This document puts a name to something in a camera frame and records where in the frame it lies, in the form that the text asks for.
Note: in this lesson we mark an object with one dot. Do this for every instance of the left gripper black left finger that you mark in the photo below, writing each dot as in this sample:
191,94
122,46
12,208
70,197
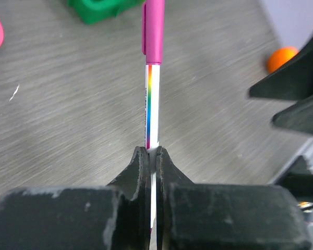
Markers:
114,216

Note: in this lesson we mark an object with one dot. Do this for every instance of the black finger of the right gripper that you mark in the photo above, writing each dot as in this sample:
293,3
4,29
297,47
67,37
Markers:
298,117
291,82

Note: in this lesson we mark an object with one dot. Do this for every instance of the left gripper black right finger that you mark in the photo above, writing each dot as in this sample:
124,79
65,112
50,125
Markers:
224,216

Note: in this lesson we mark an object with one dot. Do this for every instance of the magenta capped whiteboard marker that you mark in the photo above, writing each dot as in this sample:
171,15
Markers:
152,47

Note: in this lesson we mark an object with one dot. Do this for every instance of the orange ball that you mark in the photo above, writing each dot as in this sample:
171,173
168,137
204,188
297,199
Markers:
280,57

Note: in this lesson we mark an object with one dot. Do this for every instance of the green plastic tray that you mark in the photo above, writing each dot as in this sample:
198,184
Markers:
94,11

